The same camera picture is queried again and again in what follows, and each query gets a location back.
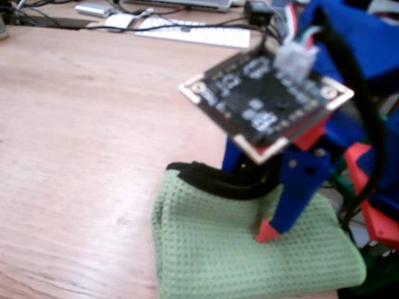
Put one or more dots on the white computer mouse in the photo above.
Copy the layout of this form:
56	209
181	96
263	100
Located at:
120	22

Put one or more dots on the silver laptop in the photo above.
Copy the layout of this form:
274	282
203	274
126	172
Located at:
177	3

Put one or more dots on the silver metal device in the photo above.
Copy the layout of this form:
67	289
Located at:
93	10

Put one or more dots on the black camera circuit board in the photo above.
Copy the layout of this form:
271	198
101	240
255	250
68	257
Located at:
258	102

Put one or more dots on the red robot base plate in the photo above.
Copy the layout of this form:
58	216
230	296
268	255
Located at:
380	224

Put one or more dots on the grey object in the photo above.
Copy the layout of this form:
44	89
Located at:
3	29

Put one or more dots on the white keyboard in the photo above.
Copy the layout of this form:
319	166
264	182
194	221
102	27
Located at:
202	32

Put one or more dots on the green cloth with black trim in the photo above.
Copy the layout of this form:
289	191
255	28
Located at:
233	264

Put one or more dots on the red camera mount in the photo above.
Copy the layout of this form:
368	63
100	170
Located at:
308	137

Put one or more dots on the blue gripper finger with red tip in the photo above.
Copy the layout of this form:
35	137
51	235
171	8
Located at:
296	187
231	155

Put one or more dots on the black power adapter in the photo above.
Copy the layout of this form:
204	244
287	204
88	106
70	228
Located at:
258	14

